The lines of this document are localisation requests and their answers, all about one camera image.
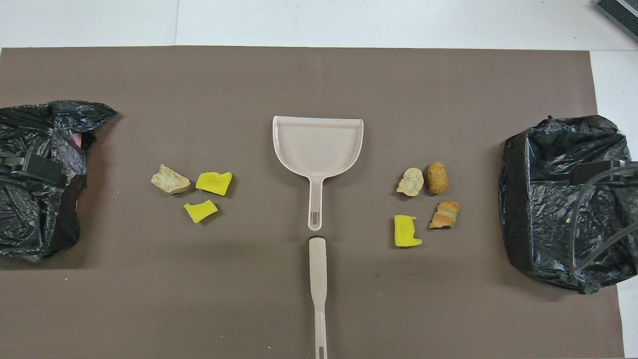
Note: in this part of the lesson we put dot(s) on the beige rock chunk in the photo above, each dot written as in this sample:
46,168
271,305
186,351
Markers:
169,180

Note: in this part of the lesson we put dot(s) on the dark ribbed grille panel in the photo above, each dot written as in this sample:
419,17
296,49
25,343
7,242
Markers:
620,14

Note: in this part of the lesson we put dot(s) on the brown table mat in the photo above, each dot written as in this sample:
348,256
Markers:
249,99

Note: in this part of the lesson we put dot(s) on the yellow sponge wedge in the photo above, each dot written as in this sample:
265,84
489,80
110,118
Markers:
213,183

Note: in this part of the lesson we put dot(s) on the yellow sponge piece green-backed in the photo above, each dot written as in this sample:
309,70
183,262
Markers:
199,212

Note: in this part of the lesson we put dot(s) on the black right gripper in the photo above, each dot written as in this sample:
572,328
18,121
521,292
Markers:
598,172

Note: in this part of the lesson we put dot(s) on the beige brush with black bristles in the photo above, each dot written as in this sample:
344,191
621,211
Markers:
317,269

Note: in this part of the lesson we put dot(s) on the beige plastic dustpan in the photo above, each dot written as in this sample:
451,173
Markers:
317,147

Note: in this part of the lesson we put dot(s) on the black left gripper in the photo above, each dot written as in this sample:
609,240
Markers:
40,169

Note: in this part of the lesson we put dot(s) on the yellow sponge piece with notch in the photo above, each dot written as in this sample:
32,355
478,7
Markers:
406,232

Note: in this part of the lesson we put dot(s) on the small striped croissant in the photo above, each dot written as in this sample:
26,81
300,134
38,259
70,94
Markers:
445,214

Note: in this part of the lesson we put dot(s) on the pink bin with black bag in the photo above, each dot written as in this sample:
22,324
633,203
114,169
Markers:
30,224

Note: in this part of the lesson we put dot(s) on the pale rock chunk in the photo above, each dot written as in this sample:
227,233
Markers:
410,182

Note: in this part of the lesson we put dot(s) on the brown oval bread roll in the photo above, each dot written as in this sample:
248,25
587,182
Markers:
438,178

